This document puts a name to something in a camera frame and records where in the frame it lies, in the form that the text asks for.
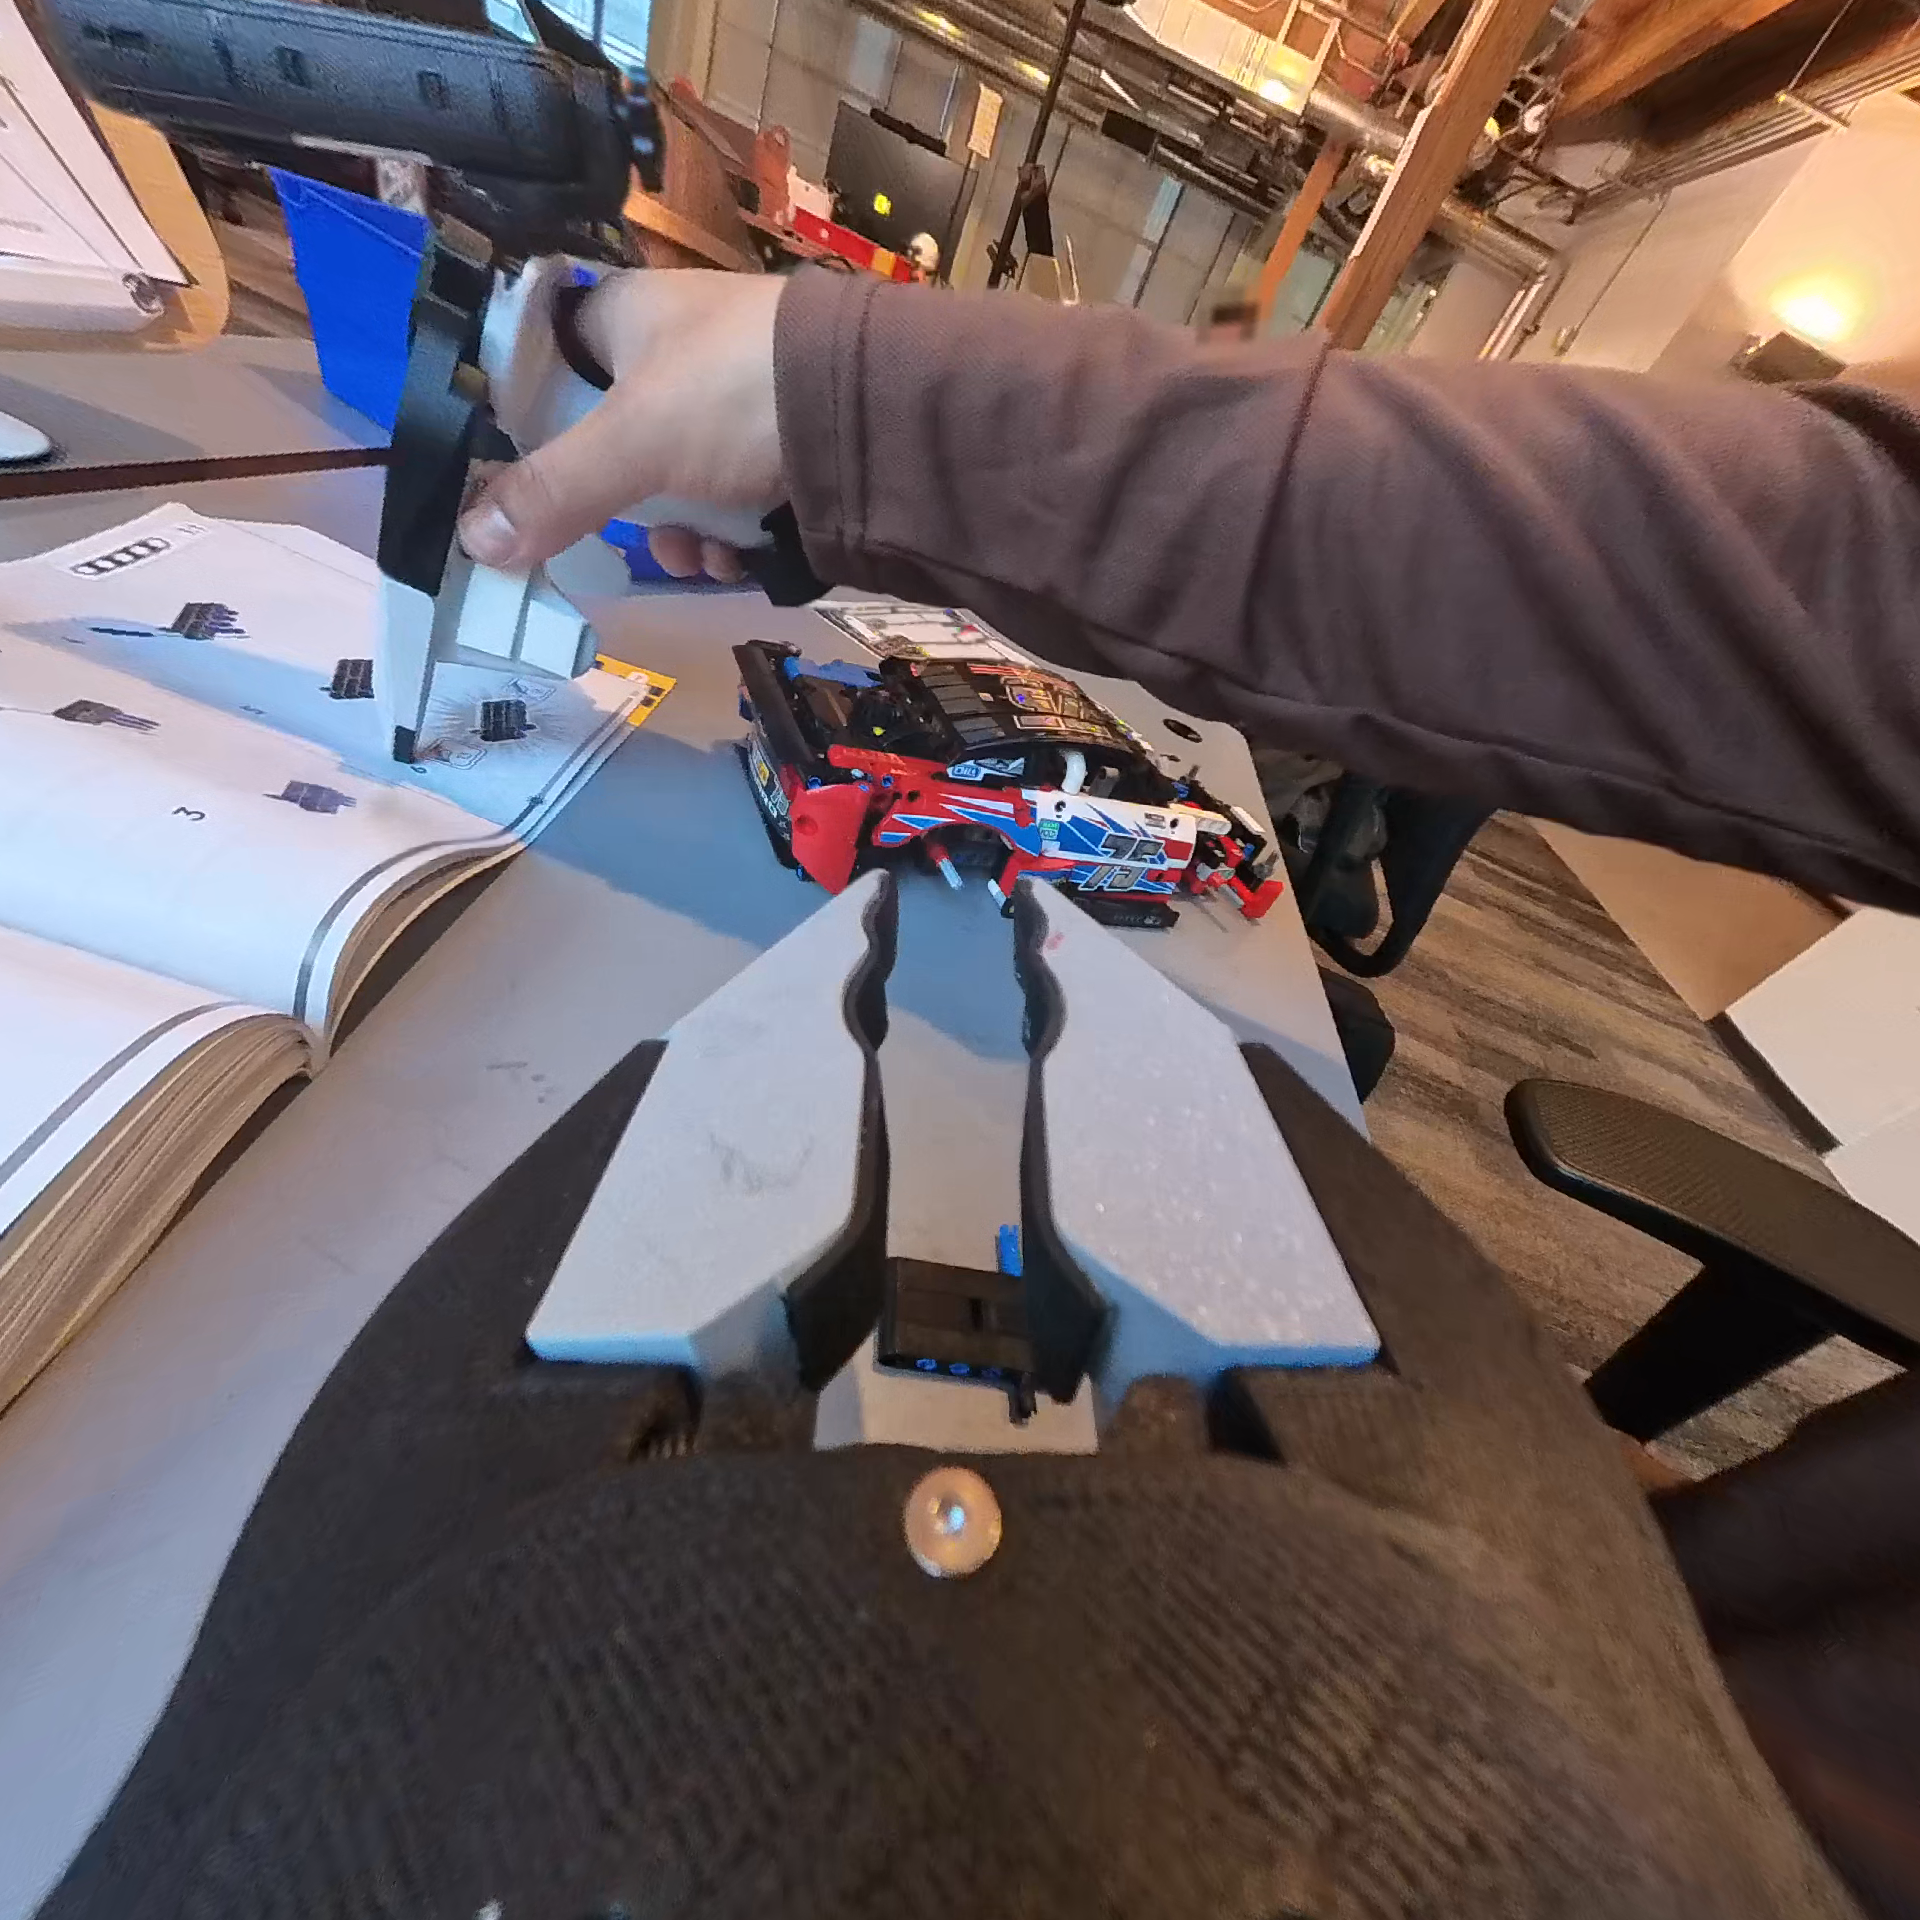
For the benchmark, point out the sticker sheet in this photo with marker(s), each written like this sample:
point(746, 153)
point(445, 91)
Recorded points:
point(886, 621)

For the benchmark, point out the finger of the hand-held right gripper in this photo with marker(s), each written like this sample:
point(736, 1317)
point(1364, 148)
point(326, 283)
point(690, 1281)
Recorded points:
point(407, 661)

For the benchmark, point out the open instruction book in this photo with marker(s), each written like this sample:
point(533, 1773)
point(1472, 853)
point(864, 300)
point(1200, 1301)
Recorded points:
point(150, 838)

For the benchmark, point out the white stand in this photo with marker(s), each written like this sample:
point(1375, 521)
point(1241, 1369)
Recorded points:
point(18, 435)

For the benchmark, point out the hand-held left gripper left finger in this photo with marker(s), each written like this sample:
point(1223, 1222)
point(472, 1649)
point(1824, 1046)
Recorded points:
point(704, 1185)

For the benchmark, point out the person's right forearm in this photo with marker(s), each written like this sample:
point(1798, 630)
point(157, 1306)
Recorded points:
point(1277, 570)

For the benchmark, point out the person's right hand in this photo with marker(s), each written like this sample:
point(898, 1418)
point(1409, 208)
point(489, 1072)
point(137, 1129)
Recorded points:
point(690, 404)

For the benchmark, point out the white desk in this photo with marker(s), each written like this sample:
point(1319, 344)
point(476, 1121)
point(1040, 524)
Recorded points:
point(599, 989)

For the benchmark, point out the wooden board with instruction sheet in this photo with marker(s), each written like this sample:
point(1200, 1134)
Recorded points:
point(90, 194)

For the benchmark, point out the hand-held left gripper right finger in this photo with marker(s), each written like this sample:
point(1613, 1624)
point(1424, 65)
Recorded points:
point(1200, 1200)

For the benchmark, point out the wooden post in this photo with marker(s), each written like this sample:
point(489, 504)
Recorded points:
point(1424, 148)

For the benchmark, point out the black tripod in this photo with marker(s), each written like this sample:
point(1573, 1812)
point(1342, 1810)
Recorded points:
point(1037, 194)

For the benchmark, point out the black toy brick assembly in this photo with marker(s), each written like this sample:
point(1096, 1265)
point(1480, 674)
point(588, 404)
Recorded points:
point(944, 1320)

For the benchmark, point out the red toy car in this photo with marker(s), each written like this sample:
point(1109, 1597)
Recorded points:
point(991, 809)

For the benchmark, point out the black monitor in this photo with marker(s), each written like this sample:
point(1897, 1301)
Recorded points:
point(902, 171)

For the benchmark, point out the blue plastic bin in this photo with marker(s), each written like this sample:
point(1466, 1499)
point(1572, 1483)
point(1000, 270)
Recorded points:
point(352, 300)

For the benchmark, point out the lit wall lamp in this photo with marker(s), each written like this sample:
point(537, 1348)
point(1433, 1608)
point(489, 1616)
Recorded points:
point(1809, 323)

